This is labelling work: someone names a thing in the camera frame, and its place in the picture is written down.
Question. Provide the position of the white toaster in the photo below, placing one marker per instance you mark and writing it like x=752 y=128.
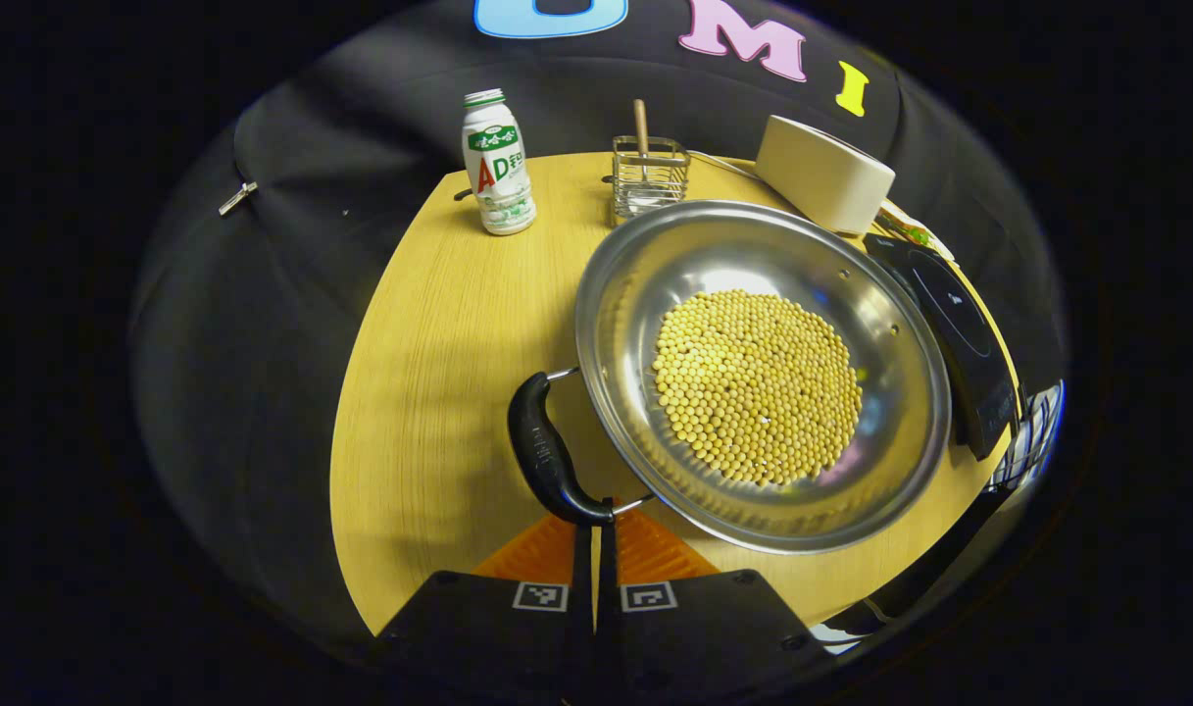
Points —
x=821 y=176

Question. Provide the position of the pile of yellow soybeans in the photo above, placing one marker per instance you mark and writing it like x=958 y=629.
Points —
x=753 y=392

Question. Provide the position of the person's plaid shirt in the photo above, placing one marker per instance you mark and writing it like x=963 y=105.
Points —
x=1032 y=441

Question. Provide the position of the sandwich with lettuce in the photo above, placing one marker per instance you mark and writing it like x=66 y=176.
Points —
x=912 y=235

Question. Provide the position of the black induction cooktop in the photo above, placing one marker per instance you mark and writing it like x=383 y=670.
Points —
x=959 y=333

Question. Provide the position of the white drink bottle green label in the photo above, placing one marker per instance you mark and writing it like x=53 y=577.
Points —
x=498 y=167

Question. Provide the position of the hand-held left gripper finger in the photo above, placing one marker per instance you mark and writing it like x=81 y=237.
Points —
x=606 y=588
x=584 y=588

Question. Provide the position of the silver clip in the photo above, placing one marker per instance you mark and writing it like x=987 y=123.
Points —
x=237 y=198

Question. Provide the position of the black backdrop cloth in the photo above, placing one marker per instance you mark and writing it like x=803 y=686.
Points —
x=263 y=343

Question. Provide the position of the wooden stick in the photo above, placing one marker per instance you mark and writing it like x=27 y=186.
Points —
x=642 y=123

